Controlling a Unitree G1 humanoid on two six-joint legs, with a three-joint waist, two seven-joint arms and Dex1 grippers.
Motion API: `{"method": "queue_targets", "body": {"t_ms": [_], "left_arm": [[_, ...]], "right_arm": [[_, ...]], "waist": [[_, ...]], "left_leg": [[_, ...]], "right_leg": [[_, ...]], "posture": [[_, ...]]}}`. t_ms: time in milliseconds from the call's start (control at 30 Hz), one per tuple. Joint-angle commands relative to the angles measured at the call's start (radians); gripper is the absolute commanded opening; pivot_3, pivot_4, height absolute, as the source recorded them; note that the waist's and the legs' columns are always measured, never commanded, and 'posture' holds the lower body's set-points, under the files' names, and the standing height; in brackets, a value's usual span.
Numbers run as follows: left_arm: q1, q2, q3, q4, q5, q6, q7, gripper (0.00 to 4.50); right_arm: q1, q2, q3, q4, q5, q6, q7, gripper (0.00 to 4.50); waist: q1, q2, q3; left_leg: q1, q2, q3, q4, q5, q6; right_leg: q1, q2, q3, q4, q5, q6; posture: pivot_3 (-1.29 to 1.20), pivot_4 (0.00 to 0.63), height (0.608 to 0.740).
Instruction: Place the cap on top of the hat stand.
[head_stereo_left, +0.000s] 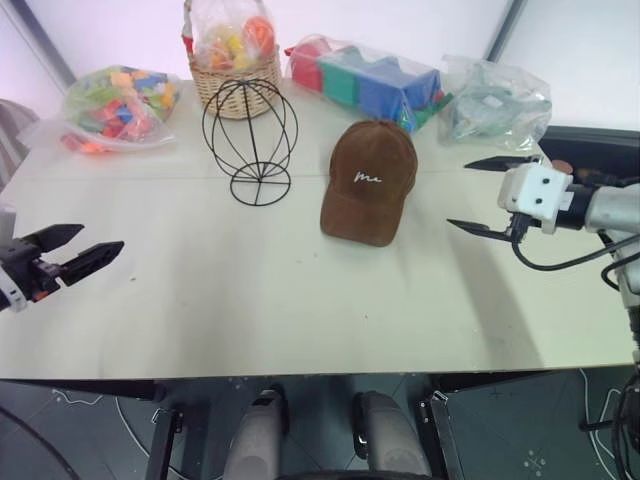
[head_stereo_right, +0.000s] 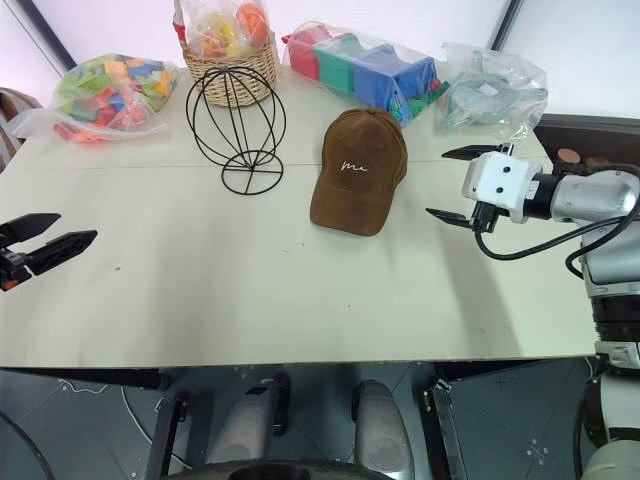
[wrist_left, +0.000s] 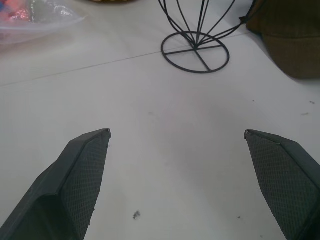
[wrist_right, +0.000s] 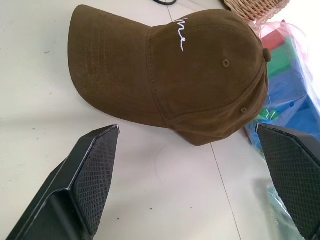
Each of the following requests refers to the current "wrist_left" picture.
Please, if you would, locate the clear plastic bag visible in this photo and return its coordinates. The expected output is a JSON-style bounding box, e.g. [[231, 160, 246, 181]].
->
[[0, 0, 90, 46]]

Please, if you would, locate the black wire stand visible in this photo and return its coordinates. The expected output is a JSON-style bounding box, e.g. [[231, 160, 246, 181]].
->
[[157, 0, 262, 75]]

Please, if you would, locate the brown corduroy cap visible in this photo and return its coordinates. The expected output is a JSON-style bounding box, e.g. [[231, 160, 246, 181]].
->
[[239, 0, 320, 80]]

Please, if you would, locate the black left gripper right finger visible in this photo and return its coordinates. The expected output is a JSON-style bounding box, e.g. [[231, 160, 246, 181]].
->
[[243, 129, 320, 240]]

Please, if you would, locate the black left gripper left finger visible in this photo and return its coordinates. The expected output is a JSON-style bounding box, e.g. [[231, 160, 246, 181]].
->
[[0, 128, 112, 240]]

